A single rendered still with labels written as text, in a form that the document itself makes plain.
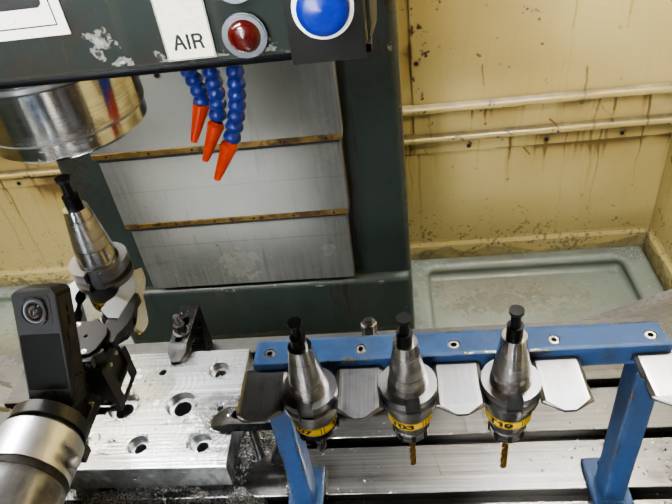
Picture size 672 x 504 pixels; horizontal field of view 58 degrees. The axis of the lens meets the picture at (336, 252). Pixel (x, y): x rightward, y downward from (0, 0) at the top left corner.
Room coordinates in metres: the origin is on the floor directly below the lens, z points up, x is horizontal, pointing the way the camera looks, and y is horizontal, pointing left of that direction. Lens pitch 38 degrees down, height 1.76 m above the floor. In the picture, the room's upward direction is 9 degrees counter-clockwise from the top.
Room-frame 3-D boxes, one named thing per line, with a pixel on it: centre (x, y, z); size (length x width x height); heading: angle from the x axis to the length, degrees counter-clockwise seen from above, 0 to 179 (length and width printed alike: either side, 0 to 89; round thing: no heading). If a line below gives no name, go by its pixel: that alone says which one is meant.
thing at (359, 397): (0.44, 0.00, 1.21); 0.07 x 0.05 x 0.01; 172
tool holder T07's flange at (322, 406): (0.45, 0.05, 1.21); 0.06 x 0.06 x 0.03
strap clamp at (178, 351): (0.81, 0.29, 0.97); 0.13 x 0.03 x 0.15; 172
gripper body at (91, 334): (0.42, 0.28, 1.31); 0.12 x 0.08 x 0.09; 172
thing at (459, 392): (0.43, -0.11, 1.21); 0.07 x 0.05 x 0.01; 172
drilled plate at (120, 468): (0.66, 0.33, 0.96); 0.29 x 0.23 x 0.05; 82
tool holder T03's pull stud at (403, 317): (0.43, -0.06, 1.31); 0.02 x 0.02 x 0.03
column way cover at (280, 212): (1.05, 0.19, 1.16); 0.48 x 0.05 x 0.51; 82
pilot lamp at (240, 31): (0.37, 0.03, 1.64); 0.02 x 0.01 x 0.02; 82
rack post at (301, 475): (0.51, 0.10, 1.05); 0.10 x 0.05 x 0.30; 172
